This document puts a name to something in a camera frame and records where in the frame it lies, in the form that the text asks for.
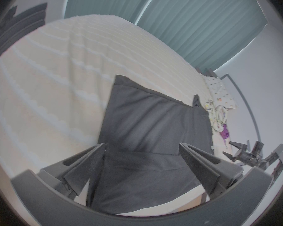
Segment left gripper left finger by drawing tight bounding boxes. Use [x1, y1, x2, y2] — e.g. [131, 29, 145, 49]
[39, 143, 106, 200]

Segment black chest of drawers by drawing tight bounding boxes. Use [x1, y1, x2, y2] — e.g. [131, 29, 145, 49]
[0, 3, 48, 63]

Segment black T-shirt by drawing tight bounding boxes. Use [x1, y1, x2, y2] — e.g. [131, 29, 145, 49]
[86, 74, 215, 215]

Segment blue-green curtain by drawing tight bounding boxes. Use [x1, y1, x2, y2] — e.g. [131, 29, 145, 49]
[135, 0, 268, 73]
[64, 0, 163, 25]

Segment white printed pyjama top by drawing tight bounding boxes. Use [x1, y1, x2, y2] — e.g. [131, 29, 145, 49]
[204, 99, 228, 133]

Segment white printed pillow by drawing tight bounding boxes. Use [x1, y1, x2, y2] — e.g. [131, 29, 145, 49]
[203, 75, 237, 110]

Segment bed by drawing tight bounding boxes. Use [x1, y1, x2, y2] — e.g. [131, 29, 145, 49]
[0, 14, 261, 216]

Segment purple garment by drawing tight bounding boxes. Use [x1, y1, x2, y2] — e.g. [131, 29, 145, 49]
[220, 124, 230, 148]

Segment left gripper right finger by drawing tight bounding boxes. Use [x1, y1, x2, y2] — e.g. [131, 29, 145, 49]
[179, 143, 245, 195]

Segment grey bedside table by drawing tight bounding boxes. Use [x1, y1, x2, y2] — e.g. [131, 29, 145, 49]
[195, 67, 217, 76]

